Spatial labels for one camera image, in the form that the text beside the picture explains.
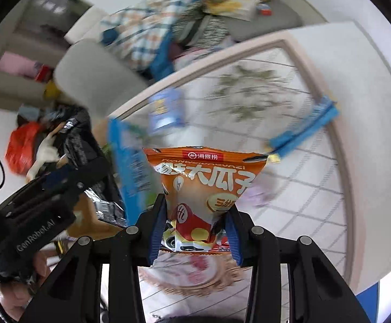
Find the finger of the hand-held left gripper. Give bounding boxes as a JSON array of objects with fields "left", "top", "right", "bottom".
[{"left": 12, "top": 156, "right": 112, "bottom": 214}]

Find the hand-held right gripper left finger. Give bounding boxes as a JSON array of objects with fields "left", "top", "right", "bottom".
[{"left": 20, "top": 195, "right": 169, "bottom": 323}]

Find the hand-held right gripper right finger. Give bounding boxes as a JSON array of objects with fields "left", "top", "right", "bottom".
[{"left": 225, "top": 205, "right": 372, "bottom": 323}]

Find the black snack packet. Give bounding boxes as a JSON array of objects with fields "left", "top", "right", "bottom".
[{"left": 59, "top": 107, "right": 129, "bottom": 227}]

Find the orange snack packet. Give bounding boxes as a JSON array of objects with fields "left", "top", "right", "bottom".
[{"left": 143, "top": 146, "right": 272, "bottom": 254}]

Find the person's left hand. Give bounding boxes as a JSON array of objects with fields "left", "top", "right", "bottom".
[{"left": 0, "top": 249, "right": 61, "bottom": 323}]

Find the white plush toy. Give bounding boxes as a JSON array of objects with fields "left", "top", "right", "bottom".
[{"left": 26, "top": 131, "right": 62, "bottom": 180}]

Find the teal blue snack packet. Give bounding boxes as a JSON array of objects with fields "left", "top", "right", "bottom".
[{"left": 108, "top": 118, "right": 164, "bottom": 227}]

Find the red plastic bag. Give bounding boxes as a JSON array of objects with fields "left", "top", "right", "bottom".
[{"left": 6, "top": 122, "right": 44, "bottom": 176}]

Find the yellow toy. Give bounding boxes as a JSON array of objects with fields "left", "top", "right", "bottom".
[{"left": 44, "top": 80, "right": 62, "bottom": 100}]

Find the grey chair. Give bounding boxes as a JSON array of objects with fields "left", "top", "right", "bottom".
[{"left": 54, "top": 38, "right": 150, "bottom": 118}]

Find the light blue snack packet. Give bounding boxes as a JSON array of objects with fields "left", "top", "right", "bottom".
[{"left": 147, "top": 88, "right": 186, "bottom": 132}]

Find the red box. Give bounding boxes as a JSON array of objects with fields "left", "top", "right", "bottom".
[{"left": 34, "top": 66, "right": 53, "bottom": 83}]

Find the long blue snack packet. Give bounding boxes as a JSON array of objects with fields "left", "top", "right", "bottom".
[{"left": 269, "top": 95, "right": 340, "bottom": 157}]

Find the pink box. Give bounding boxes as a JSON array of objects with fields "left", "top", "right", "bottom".
[{"left": 0, "top": 51, "right": 35, "bottom": 79}]

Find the blue cloth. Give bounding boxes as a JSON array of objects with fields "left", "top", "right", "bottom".
[{"left": 149, "top": 35, "right": 177, "bottom": 82}]

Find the blue stool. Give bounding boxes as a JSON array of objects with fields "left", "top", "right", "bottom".
[{"left": 355, "top": 281, "right": 386, "bottom": 323}]

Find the pink cloth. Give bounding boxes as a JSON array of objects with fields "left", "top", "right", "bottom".
[{"left": 174, "top": 48, "right": 218, "bottom": 71}]

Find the plaid blanket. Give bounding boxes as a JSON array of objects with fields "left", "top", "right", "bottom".
[{"left": 100, "top": 0, "right": 199, "bottom": 72}]

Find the striped black white cloth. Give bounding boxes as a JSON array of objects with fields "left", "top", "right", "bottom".
[{"left": 171, "top": 14, "right": 231, "bottom": 47}]

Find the grey sofa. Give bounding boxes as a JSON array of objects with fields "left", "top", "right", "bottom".
[{"left": 195, "top": 0, "right": 302, "bottom": 43}]

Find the yellow white cushion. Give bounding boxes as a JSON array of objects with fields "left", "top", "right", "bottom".
[{"left": 205, "top": 0, "right": 258, "bottom": 21}]

